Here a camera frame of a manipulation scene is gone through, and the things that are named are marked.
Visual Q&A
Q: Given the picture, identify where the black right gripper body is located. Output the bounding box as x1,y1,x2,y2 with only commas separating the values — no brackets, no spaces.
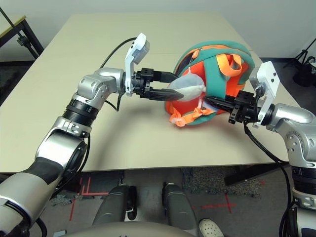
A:
228,90,260,124

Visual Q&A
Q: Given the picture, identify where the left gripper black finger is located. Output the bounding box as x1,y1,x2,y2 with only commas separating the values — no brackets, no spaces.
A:
154,71,177,83
148,88,185,102

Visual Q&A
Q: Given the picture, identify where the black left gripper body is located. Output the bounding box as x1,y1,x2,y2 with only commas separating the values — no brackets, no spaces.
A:
130,68,159,99

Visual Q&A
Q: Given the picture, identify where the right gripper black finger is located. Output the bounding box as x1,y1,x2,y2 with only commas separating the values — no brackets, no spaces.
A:
203,97,237,106
215,104,235,113

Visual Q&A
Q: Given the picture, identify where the grey plush shark toy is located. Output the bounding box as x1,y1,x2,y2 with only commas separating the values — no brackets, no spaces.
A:
167,75,207,102

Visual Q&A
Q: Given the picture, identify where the green and orange backpack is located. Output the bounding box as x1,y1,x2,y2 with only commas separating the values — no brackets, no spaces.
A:
164,40,256,128

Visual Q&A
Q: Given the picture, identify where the black table foot bar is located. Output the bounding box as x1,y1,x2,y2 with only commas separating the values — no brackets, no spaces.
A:
224,162,287,187

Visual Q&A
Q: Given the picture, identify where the black tripod stand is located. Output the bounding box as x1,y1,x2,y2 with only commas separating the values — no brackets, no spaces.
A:
283,37,316,87

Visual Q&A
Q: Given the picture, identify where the dark grey robot right thigh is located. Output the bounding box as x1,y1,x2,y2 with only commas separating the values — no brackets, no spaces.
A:
161,182,198,229

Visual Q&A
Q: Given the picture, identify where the dark grey robot thigh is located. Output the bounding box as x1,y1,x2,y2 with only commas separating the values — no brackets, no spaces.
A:
161,182,198,229
92,185,138,227

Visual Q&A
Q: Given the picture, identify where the white perforated shoe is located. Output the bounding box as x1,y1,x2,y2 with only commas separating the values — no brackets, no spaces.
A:
198,218,224,237

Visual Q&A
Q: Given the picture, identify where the dark grey robot left thigh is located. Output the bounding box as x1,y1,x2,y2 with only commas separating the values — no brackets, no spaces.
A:
92,185,138,227

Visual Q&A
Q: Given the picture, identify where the grey robot torso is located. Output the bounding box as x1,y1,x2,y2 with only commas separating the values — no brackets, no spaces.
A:
66,221,198,237

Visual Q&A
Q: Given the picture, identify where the thin black pole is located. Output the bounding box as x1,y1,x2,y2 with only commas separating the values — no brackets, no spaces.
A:
0,6,18,31

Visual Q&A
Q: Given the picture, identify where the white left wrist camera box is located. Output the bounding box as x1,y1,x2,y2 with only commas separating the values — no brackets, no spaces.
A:
124,33,151,96

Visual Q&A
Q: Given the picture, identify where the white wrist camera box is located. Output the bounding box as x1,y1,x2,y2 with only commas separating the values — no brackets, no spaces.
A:
248,61,281,128
124,33,151,96

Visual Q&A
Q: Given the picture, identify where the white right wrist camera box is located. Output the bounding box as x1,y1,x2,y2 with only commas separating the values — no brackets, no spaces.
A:
248,61,281,128

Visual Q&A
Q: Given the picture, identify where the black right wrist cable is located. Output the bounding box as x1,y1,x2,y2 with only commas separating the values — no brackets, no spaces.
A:
243,122,298,237

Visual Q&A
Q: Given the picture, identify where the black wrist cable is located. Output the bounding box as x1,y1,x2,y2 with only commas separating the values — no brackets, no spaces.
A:
243,122,298,237
100,37,138,112

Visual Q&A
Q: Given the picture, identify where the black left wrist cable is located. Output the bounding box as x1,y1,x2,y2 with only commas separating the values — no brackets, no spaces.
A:
100,37,138,112

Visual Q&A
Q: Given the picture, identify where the side table with black frame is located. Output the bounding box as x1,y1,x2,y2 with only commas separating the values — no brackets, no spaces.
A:
0,15,45,62

